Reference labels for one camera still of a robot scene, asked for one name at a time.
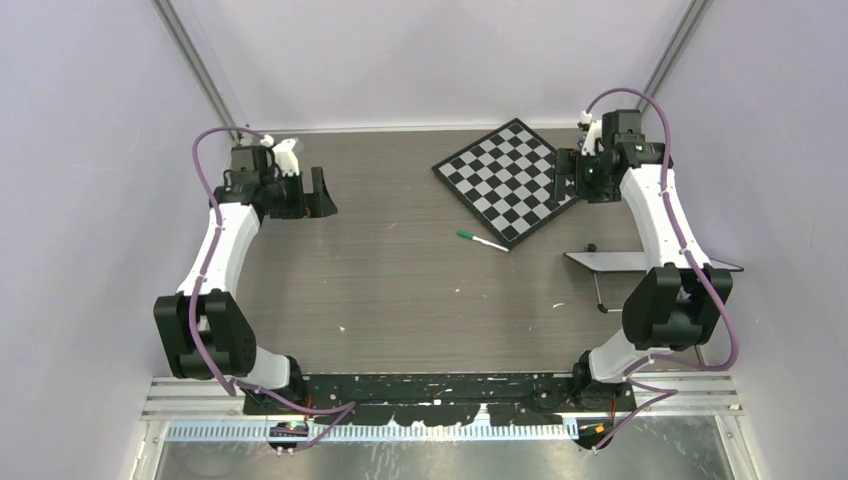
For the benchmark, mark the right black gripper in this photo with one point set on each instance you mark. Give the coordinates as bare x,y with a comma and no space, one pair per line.
566,166

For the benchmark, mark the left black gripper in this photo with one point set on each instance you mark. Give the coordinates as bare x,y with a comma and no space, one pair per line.
316,204

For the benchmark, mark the small whiteboard with stand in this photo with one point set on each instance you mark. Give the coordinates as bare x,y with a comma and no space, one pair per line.
606,262

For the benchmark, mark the green white marker pen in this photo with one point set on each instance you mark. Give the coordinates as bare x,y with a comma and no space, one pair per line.
468,236

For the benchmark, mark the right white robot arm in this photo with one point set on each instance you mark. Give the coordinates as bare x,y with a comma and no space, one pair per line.
675,306

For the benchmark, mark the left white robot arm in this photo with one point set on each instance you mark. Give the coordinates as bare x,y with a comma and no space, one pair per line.
203,331

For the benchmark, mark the black white checkerboard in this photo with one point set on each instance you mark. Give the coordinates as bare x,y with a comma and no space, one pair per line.
506,179

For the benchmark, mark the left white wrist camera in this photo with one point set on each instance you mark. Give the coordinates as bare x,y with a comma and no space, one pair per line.
285,154

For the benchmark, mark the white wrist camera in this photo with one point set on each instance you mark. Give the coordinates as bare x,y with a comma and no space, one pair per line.
285,154
591,143

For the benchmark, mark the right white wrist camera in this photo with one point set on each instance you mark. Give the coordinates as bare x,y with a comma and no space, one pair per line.
591,143

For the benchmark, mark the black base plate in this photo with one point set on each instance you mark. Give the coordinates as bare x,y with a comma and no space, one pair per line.
431,400

